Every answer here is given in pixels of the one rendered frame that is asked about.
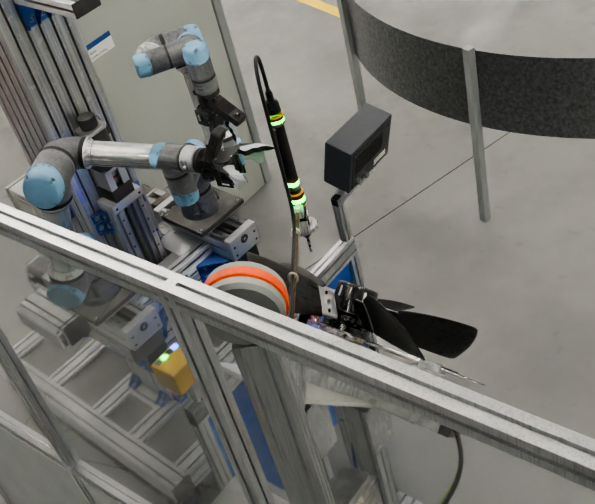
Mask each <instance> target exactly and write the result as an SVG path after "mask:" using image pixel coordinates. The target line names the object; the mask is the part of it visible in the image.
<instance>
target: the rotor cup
mask: <svg viewBox="0 0 595 504"><path fill-rule="evenodd" d="M341 285H343V287H342V290H341V293H340V295H338V293H339V290H340V287H341ZM365 293H367V295H366V296H368V295H371V296H373V297H374V298H375V299H376V300H377V298H378V293H377V292H376V291H373V290H370V289H368V288H365V287H362V286H359V285H356V284H353V283H350V282H347V281H343V280H339V281H338V283H337V286H336V289H335V292H334V297H335V303H336V309H337V315H338V317H337V320H336V319H332V318H329V317H325V316H322V317H321V320H320V321H321V322H322V323H324V324H326V325H328V326H330V327H333V328H336V329H338V330H341V331H344V332H347V333H350V334H353V335H357V336H360V337H365V338H369V336H370V333H371V332H369V331H367V330H365V329H364V328H363V326H362V323H361V320H359V319H358V312H357V309H356V306H355V303H354V300H353V299H358V300H360V301H362V300H363V297H364V294H365Z"/></svg>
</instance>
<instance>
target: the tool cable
mask: <svg viewBox="0 0 595 504"><path fill-rule="evenodd" d="M253 63H254V71H255V77H256V82H257V86H258V90H259V94H260V98H261V102H262V106H263V109H264V113H265V117H266V121H267V124H268V128H269V131H270V135H271V139H272V142H273V146H274V150H275V153H276V157H277V161H278V164H279V168H280V172H281V175H282V179H283V183H284V186H285V190H286V194H287V198H288V202H289V207H290V212H291V218H292V229H291V236H292V256H291V272H290V273H289V274H288V280H289V282H290V288H289V310H288V317H289V318H291V319H292V307H293V290H294V278H296V283H297V282H298V275H297V274H296V273H295V255H296V233H298V234H299V238H300V236H301V232H300V230H299V229H298V228H296V220H295V213H294V207H293V203H292V198H291V194H290V190H289V186H288V183H287V179H286V175H285V171H284V168H283V164H282V160H281V157H280V153H279V149H278V145H277V142H276V138H275V134H274V131H273V127H272V123H271V120H270V116H269V112H268V108H267V105H266V101H265V97H264V93H263V89H262V85H261V80H260V75H259V70H258V65H259V68H260V71H261V74H262V78H263V81H264V85H265V88H266V91H270V88H269V84H268V81H267V77H266V73H265V70H264V67H263V64H262V61H261V59H260V57H259V56H258V55H254V58H253Z"/></svg>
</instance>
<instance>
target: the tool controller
mask: <svg viewBox="0 0 595 504"><path fill-rule="evenodd" d="M391 117H392V115H391V114H390V113H388V112H386V111H384V110H381V109H379V108H377V107H375V106H373V105H371V104H368V103H365V104H364V105H363V106H362V107H361V108H360V109H359V110H358V111H357V112H356V113H355V114H354V115H353V116H352V117H351V118H350V119H349V120H348V121H347V122H346V123H345V124H344V125H343V126H342V127H341V128H339V129H338V130H337V131H336V132H335V133H334V134H333V135H332V136H331V137H330V138H329V139H328V140H327V141H326V142H325V160H324V181H325V182H327V183H329V184H331V185H333V186H335V187H337V188H338V189H340V190H342V191H346V192H347V193H350V192H351V191H352V190H353V189H354V188H355V187H356V185H357V184H359V185H362V183H363V178H366V179H367V178H368V177H369V175H370V174H369V172H370V171H371V170H372V169H373V168H374V167H375V166H376V165H377V164H378V163H379V162H380V161H381V160H382V159H383V157H384V156H385V155H386V154H387V153H388V146H389V136H390V126H391Z"/></svg>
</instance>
